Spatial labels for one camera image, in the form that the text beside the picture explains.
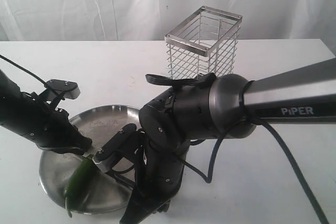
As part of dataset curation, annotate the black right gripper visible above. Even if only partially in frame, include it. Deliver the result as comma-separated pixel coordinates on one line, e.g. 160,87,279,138
119,134,189,224

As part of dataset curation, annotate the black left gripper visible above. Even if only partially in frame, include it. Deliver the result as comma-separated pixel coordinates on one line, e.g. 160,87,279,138
1,92,92,155

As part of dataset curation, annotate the green cucumber with stem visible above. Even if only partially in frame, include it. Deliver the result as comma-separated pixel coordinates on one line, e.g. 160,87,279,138
63,156,96,215

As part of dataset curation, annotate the black kitchen knife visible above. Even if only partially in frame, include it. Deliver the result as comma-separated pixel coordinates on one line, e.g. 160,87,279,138
86,153,134,185

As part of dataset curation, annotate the steel wire utensil basket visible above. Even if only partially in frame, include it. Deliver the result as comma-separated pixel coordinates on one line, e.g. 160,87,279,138
165,6,243,79

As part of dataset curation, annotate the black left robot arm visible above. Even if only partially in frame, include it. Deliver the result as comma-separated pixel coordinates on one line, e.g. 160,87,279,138
1,72,92,155

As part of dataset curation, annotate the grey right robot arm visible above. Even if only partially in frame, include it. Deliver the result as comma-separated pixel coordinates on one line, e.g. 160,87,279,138
121,59,335,223

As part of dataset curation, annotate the round stainless steel plate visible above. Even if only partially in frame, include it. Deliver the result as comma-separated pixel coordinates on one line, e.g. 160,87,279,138
39,104,140,215

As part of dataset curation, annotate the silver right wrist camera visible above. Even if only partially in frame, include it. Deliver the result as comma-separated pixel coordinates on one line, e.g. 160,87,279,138
92,123,137,173

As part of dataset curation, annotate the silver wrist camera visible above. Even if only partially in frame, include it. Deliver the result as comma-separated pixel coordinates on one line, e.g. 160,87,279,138
39,79,80,102
92,123,137,173

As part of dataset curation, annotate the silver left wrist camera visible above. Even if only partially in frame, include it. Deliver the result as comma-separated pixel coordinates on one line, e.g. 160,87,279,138
39,79,80,102

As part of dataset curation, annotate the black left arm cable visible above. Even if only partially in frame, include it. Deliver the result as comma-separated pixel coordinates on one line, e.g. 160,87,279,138
0,54,53,91

